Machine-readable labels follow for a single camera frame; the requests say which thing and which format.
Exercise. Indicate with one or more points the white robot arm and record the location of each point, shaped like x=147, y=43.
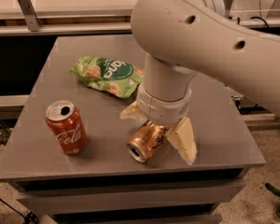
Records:
x=184, y=37

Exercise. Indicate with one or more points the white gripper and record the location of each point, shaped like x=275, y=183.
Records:
x=162, y=107

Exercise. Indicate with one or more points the green snack bag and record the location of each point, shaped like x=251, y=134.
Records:
x=113, y=76

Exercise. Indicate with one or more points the orange soda can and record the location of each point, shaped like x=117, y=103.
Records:
x=146, y=141

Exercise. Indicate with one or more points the red cola can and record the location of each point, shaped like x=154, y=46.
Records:
x=64, y=120

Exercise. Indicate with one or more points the left metal bracket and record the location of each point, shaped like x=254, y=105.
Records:
x=29, y=15

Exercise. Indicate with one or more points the grey drawer cabinet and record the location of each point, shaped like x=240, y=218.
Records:
x=103, y=184

